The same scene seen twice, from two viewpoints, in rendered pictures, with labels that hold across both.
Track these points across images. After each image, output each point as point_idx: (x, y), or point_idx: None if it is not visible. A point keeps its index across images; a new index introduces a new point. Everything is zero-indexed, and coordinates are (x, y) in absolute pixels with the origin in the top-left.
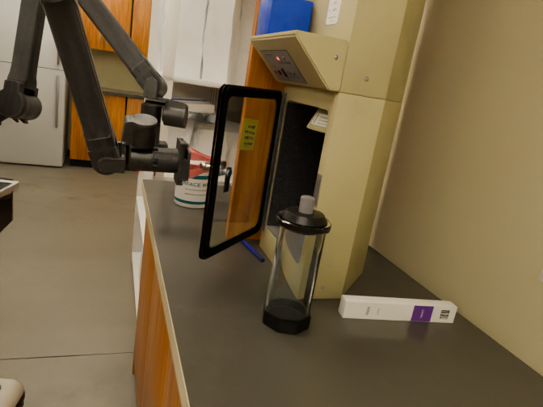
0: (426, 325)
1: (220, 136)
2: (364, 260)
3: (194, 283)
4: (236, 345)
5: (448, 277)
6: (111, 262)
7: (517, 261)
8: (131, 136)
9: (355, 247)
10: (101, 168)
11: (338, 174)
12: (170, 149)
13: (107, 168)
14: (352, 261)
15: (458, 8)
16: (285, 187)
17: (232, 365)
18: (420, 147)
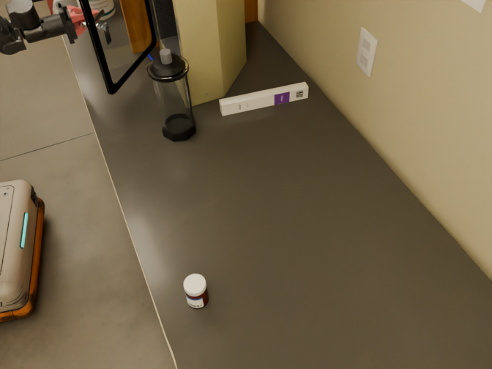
0: (285, 105)
1: (87, 6)
2: (244, 53)
3: (113, 113)
4: (146, 159)
5: (312, 54)
6: (55, 44)
7: (345, 47)
8: (17, 21)
9: (225, 58)
10: (7, 52)
11: (190, 13)
12: (53, 17)
13: (12, 50)
14: (226, 66)
15: None
16: (165, 4)
17: (144, 175)
18: None
